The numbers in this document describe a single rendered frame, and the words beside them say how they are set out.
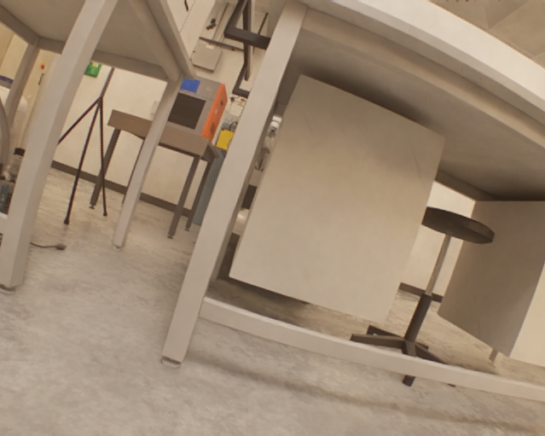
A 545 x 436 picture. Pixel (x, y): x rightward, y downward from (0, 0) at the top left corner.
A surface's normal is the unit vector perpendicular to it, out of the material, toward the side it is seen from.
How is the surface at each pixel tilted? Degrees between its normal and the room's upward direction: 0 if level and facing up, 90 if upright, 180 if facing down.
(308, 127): 90
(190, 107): 90
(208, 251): 90
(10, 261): 90
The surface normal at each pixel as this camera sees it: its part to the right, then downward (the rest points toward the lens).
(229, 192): 0.03, 0.05
